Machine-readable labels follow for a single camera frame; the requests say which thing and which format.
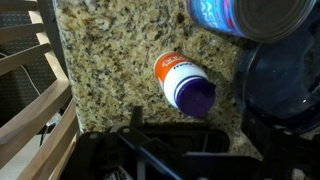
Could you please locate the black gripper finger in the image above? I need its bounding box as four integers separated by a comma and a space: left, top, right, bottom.
130, 106, 143, 128

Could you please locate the near wooden chair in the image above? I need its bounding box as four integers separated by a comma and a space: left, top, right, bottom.
0, 0, 79, 180

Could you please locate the blue tin can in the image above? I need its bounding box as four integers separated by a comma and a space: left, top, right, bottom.
186, 0, 317, 42

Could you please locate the white and orange bottle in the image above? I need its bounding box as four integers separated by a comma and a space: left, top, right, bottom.
153, 51, 216, 117

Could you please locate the dark blue bowl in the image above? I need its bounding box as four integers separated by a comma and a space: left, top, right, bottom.
233, 7, 320, 133

